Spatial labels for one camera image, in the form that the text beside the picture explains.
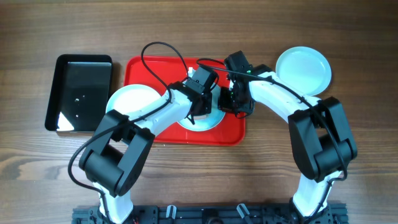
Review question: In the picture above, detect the red plastic tray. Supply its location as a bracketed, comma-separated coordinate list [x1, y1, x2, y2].
[124, 56, 246, 146]

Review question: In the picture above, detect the green and orange sponge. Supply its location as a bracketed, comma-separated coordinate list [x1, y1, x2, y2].
[193, 114, 209, 120]

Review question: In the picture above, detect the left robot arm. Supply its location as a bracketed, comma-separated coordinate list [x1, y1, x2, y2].
[73, 66, 218, 223]

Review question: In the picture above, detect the left black cable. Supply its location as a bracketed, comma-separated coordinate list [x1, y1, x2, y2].
[67, 41, 220, 224]

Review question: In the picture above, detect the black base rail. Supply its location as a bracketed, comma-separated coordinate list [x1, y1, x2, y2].
[72, 203, 349, 224]

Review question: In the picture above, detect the light blue plate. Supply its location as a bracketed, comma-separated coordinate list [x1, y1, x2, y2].
[178, 85, 225, 132]
[105, 84, 161, 119]
[275, 46, 332, 96]

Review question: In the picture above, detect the right black cable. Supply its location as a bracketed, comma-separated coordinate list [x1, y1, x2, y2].
[195, 58, 348, 222]

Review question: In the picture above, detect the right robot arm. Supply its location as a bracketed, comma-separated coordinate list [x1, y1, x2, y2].
[218, 51, 358, 223]

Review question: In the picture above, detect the black rectangular tray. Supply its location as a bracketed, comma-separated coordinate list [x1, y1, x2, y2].
[44, 54, 113, 132]

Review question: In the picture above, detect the black cable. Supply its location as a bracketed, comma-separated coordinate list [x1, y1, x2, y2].
[195, 58, 348, 222]
[67, 41, 220, 224]

